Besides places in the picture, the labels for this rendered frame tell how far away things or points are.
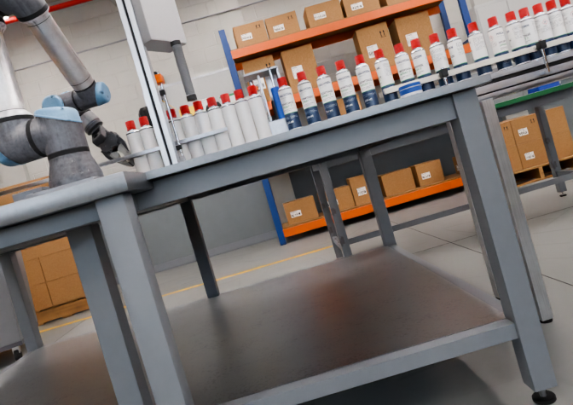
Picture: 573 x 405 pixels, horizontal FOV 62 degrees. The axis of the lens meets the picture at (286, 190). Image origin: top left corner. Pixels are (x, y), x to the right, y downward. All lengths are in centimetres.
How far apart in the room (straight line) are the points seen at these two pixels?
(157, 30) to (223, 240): 477
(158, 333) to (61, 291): 426
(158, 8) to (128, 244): 99
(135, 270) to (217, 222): 526
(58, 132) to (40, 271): 391
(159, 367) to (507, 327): 84
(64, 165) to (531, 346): 132
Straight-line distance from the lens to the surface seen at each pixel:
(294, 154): 117
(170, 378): 109
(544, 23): 210
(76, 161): 148
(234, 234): 627
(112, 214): 104
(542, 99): 343
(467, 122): 126
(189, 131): 179
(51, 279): 530
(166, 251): 643
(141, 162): 182
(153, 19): 176
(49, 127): 150
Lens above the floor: 73
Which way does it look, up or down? 2 degrees down
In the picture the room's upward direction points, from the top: 16 degrees counter-clockwise
